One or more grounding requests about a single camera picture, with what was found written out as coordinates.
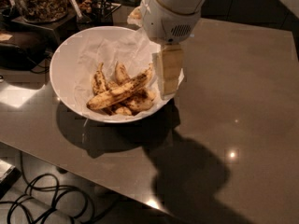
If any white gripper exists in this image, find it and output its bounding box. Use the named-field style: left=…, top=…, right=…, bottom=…
left=127, top=0, right=201, bottom=100

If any long spotted banana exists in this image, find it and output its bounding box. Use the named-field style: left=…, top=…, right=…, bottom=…
left=86, top=63, right=153, bottom=111

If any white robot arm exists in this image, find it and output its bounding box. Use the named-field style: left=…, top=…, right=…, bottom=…
left=128, top=0, right=298, bottom=105

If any upright spotted banana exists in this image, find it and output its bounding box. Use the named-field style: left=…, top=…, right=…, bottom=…
left=114, top=63, right=130, bottom=85

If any white bowl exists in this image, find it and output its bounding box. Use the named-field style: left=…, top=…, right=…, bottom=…
left=49, top=25, right=176, bottom=124

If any lower right spotted banana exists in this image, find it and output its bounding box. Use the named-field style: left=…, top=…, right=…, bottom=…
left=123, top=92, right=155, bottom=112

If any left spotted banana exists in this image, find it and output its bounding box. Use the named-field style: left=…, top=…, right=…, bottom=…
left=92, top=63, right=107, bottom=95

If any small bottom banana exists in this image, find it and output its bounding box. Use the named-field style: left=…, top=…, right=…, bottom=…
left=114, top=106, right=132, bottom=116

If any white paper liner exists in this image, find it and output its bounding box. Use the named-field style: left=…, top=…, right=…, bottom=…
left=71, top=27, right=174, bottom=123

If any black stand tray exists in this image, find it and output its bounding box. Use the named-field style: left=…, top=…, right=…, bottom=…
left=8, top=2, right=122, bottom=45

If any glass jar of nuts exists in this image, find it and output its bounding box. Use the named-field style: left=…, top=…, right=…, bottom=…
left=16, top=0, right=68, bottom=23

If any black device on left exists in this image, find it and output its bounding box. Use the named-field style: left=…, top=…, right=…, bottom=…
left=0, top=43, right=46, bottom=71

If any box on floor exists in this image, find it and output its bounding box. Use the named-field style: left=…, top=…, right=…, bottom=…
left=0, top=160, right=21, bottom=199

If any black cable on floor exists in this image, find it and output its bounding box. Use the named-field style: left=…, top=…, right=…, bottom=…
left=0, top=151, right=122, bottom=224

